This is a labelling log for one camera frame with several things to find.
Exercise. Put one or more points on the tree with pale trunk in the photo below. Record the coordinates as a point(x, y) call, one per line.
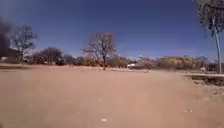
point(218, 50)

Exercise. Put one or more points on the row of trees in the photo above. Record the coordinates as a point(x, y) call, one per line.
point(173, 62)

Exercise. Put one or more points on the reddish dirt ground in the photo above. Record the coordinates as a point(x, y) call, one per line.
point(100, 96)

